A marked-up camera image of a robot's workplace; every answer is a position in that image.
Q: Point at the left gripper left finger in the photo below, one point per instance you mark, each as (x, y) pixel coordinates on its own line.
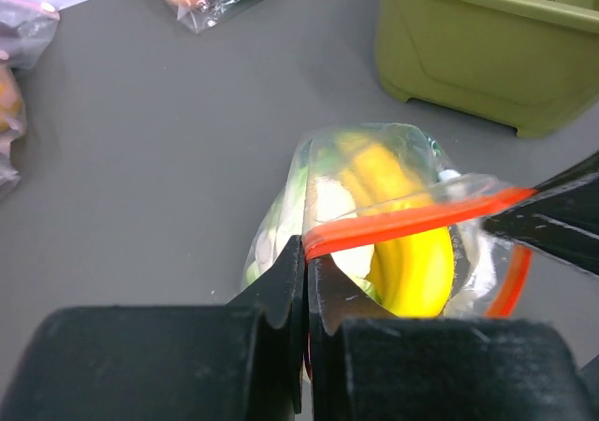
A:
(238, 361)

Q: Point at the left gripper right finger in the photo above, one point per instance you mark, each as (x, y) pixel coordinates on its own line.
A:
(367, 364)

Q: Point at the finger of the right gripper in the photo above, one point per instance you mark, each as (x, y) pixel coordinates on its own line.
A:
(570, 240)
(571, 192)

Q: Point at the yellow fake banana bunch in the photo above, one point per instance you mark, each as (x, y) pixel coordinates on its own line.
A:
(411, 273)

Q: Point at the red-zip bag with food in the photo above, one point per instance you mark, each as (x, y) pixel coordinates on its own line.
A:
(489, 273)

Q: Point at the pink-zip dotted bag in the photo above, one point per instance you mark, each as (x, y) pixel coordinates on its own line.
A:
(27, 29)

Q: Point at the olive green plastic basket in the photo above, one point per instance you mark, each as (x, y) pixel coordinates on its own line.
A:
(528, 64)

